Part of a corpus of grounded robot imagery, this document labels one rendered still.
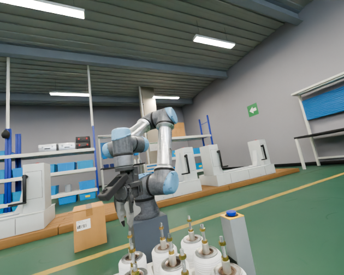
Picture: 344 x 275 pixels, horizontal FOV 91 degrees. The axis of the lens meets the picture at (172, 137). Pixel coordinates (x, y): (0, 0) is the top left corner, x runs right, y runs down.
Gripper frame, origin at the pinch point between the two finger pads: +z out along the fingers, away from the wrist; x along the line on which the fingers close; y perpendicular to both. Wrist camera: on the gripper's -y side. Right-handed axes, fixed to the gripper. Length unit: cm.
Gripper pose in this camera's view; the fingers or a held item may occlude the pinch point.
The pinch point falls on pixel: (125, 223)
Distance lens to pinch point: 69.9
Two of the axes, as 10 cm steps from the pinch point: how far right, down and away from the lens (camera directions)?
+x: -8.0, 2.1, 5.7
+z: 1.4, 9.8, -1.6
